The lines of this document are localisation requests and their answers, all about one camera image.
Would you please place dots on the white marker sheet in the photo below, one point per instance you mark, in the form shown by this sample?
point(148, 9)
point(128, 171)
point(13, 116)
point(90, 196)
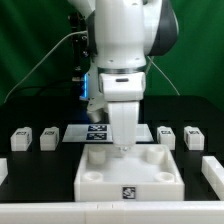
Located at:
point(101, 133)

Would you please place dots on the black camera on stand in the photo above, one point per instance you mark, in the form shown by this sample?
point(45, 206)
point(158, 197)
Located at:
point(80, 51)

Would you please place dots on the white left obstacle block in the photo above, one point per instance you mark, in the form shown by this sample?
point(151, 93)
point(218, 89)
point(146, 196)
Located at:
point(3, 170)

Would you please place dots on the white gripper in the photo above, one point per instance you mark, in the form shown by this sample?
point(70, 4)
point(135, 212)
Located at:
point(123, 93)

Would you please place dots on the white square tabletop tray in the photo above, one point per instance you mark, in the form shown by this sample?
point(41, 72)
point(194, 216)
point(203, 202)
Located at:
point(147, 172)

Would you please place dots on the white obstacle block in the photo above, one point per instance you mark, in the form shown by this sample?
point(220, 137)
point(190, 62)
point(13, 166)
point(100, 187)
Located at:
point(3, 170)
point(214, 173)

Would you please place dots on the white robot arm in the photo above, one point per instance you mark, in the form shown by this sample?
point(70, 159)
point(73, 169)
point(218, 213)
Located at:
point(121, 34)

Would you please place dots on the white right obstacle block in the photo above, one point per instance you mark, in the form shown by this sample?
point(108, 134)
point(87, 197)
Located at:
point(214, 173)

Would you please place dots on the white front rail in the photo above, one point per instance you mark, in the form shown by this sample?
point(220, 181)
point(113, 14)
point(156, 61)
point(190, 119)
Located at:
point(186, 212)

